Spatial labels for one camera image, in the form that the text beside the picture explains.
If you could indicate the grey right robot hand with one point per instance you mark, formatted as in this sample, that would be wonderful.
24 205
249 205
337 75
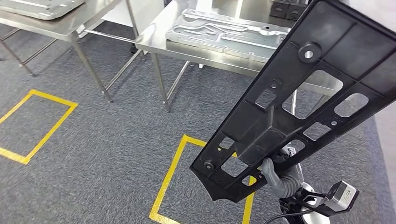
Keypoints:
269 173

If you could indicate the black plastic panel part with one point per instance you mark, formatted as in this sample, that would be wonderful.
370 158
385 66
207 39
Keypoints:
325 40

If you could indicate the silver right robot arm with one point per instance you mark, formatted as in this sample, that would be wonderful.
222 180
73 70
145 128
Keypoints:
290 188

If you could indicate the stainless steel workbench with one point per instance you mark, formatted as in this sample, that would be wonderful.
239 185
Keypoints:
154 40

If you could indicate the yellow floor tape square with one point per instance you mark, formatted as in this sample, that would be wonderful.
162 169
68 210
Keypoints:
167 179
52 99

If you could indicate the stamped grey metal plate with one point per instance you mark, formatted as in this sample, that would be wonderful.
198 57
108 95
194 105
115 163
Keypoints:
37 7
216 40

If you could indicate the white cabinet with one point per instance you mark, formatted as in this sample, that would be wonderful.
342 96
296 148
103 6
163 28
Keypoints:
145 12

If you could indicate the stainless steel table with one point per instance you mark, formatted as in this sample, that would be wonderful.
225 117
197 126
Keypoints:
62 26

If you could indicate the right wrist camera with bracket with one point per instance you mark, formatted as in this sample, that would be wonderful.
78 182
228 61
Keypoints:
340 198

